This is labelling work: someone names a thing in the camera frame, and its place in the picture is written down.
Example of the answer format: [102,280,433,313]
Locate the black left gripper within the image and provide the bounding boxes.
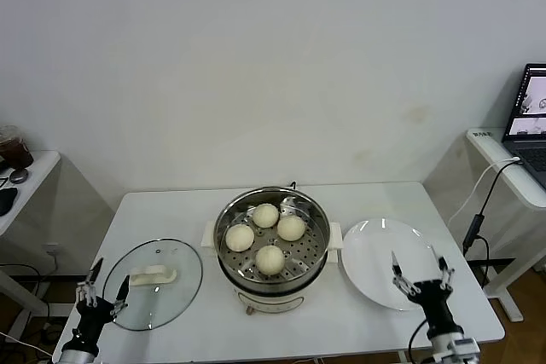
[73,257,131,344]

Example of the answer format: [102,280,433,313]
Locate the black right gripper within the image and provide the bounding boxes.
[391,245,465,338]

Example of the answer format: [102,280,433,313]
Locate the glass lid with white handle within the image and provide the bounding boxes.
[103,236,204,332]

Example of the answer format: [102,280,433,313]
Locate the white steamed baozi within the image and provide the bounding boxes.
[254,245,286,276]
[224,223,256,252]
[276,215,306,241]
[252,203,280,228]

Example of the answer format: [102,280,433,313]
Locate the stainless steel steamer basket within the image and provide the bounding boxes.
[214,186,332,292]

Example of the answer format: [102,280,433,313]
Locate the white round plate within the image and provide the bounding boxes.
[340,217,448,312]

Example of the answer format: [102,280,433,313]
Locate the white side desk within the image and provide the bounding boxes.
[0,149,64,342]

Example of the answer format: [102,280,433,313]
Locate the white desk with laptop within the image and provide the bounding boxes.
[467,127,546,325]

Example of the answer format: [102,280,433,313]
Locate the dark grey laptop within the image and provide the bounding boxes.
[502,63,546,190]

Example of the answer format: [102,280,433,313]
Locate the plastic cup of iced tea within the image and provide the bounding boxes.
[0,124,35,169]

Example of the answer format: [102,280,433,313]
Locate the black cable with adapter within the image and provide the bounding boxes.
[462,161,524,291]

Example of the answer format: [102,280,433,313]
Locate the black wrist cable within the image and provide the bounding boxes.
[407,320,429,364]

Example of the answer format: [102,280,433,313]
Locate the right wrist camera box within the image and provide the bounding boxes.
[447,337,482,364]

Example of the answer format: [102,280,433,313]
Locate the white charging cable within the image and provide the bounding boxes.
[448,158,524,227]

